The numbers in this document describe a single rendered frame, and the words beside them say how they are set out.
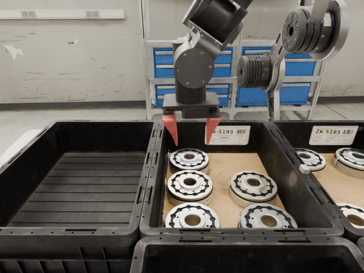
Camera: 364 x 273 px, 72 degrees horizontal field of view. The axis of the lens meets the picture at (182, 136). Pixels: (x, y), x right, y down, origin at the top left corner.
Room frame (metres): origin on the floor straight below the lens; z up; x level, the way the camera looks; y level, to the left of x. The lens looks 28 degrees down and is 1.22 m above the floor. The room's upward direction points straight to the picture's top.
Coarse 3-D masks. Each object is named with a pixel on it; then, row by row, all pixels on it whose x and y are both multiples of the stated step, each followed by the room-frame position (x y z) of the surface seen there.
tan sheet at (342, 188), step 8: (328, 160) 0.59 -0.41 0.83; (328, 168) 0.55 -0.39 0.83; (328, 176) 0.52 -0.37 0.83; (336, 176) 0.52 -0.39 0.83; (344, 176) 0.52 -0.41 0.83; (328, 184) 0.48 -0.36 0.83; (336, 184) 0.48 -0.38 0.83; (344, 184) 0.48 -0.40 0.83; (352, 184) 0.48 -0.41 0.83; (360, 184) 0.48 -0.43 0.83; (328, 192) 0.45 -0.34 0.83; (336, 192) 0.45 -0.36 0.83; (344, 192) 0.45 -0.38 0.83; (352, 192) 0.45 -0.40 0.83; (360, 192) 0.45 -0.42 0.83; (336, 200) 0.43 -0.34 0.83; (344, 200) 0.43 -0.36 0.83; (352, 200) 0.43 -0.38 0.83; (360, 200) 0.43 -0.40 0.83
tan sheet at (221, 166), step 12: (216, 156) 0.61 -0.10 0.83; (228, 156) 0.61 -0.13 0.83; (240, 156) 0.61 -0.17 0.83; (252, 156) 0.61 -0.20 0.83; (168, 168) 0.55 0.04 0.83; (216, 168) 0.55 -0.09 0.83; (228, 168) 0.55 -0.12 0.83; (240, 168) 0.55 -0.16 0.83; (252, 168) 0.55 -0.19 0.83; (264, 168) 0.55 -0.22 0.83; (216, 180) 0.50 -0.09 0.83; (228, 180) 0.50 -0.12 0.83; (216, 192) 0.45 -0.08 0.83; (168, 204) 0.41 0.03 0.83; (216, 204) 0.41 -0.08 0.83; (228, 204) 0.41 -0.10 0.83; (276, 204) 0.41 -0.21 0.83; (228, 216) 0.38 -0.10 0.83
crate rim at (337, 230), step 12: (180, 120) 0.64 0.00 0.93; (192, 120) 0.64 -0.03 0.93; (204, 120) 0.64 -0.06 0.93; (228, 120) 0.64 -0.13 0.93; (240, 120) 0.64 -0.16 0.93; (252, 120) 0.64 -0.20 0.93; (156, 144) 0.50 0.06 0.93; (276, 144) 0.51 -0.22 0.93; (156, 156) 0.46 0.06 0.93; (288, 156) 0.46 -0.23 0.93; (156, 168) 0.41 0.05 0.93; (156, 180) 0.38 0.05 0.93; (300, 180) 0.38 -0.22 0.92; (312, 192) 0.34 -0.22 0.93; (144, 204) 0.31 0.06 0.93; (324, 204) 0.31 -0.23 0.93; (144, 216) 0.28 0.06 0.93; (324, 216) 0.29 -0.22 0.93; (144, 228) 0.26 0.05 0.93; (156, 228) 0.26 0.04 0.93; (168, 228) 0.26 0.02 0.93; (180, 228) 0.26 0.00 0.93; (192, 228) 0.26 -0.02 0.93; (204, 228) 0.26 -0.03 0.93; (216, 228) 0.26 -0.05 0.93; (228, 228) 0.26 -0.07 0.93; (240, 228) 0.26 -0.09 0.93; (252, 228) 0.26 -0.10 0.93; (264, 228) 0.26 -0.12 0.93; (276, 228) 0.26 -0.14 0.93; (288, 228) 0.26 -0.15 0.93; (300, 228) 0.26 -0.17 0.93; (312, 228) 0.26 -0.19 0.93; (324, 228) 0.26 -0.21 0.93; (336, 228) 0.26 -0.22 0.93
